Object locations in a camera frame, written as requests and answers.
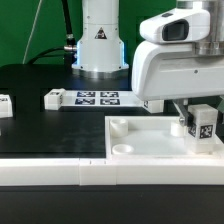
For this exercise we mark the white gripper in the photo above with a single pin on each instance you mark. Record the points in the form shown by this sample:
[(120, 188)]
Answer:
[(166, 65)]

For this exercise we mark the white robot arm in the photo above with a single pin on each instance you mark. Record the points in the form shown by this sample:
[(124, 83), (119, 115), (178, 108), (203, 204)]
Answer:
[(100, 51)]

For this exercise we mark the white obstacle fence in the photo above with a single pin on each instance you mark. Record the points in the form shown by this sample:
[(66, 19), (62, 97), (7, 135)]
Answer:
[(106, 171)]

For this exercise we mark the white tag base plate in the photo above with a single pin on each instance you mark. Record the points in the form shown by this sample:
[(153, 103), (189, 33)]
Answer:
[(101, 99)]

